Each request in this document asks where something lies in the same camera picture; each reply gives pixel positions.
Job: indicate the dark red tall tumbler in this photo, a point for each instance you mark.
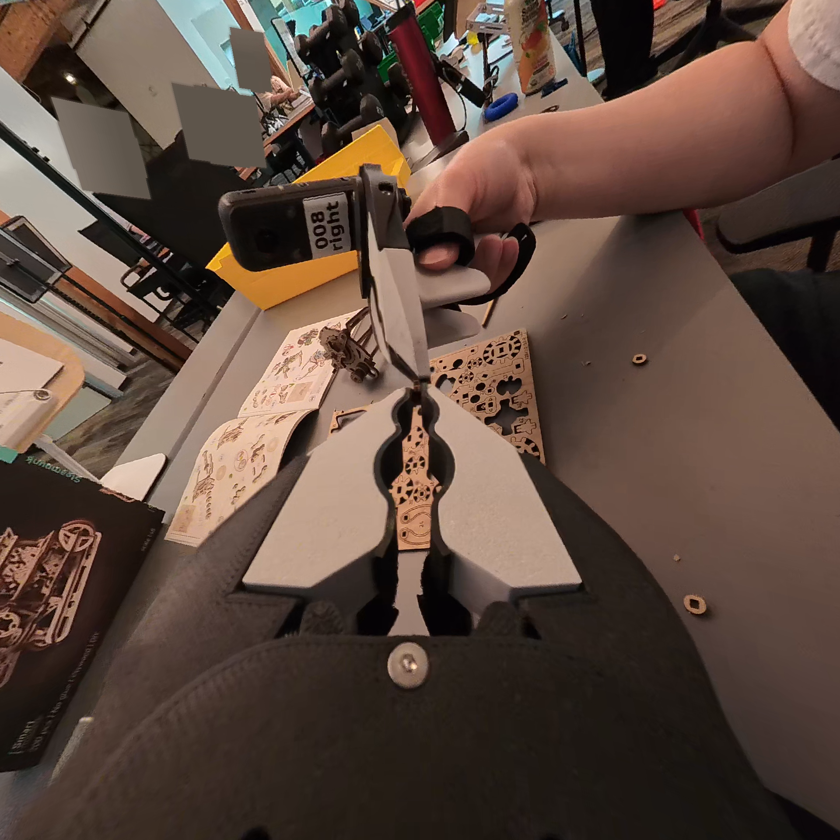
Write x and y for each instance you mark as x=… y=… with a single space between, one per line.
x=420 y=79

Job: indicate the person's right hand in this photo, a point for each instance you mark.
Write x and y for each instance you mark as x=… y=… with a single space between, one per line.
x=485 y=177

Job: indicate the white cardboard piece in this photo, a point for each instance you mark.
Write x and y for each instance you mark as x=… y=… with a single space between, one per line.
x=134 y=476

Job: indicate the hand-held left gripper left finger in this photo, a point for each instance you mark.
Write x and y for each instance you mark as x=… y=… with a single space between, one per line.
x=321 y=525

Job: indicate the green plastic crate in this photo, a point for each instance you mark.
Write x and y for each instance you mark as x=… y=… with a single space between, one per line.
x=436 y=19

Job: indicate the wooden parts sheet with gears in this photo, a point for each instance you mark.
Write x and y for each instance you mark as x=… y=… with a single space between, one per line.
x=485 y=394

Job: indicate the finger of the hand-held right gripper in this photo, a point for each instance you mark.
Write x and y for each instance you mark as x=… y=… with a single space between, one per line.
x=390 y=302

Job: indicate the thin wooden stick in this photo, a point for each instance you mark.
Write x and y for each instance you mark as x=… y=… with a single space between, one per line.
x=489 y=313

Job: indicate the white shirt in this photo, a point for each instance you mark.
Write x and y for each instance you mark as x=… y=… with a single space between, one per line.
x=820 y=39

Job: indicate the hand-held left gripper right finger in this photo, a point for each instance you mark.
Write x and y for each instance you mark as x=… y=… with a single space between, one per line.
x=505 y=525

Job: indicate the dark trousers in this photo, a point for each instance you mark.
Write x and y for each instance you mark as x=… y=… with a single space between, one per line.
x=794 y=328

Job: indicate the dark flat panel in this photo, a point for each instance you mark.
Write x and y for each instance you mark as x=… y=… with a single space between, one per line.
x=170 y=203

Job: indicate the black dumbbell rack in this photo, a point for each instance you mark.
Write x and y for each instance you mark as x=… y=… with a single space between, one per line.
x=341 y=72

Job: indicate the orange juice bottle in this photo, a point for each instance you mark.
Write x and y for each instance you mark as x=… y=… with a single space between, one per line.
x=538 y=59

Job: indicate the instruction booklet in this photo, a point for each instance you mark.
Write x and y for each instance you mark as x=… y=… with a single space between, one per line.
x=223 y=472

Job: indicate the yellow plastic bin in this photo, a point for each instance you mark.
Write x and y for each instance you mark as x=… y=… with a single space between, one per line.
x=295 y=275

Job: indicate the grey office chair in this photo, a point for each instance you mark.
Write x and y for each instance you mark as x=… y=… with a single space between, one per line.
x=774 y=216

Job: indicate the wooden model assembly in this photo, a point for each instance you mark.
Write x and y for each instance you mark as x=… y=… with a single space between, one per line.
x=344 y=351

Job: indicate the person's right forearm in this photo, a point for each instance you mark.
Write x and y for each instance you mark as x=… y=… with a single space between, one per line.
x=656 y=151

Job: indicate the black model kit box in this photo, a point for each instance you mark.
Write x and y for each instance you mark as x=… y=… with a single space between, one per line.
x=65 y=590

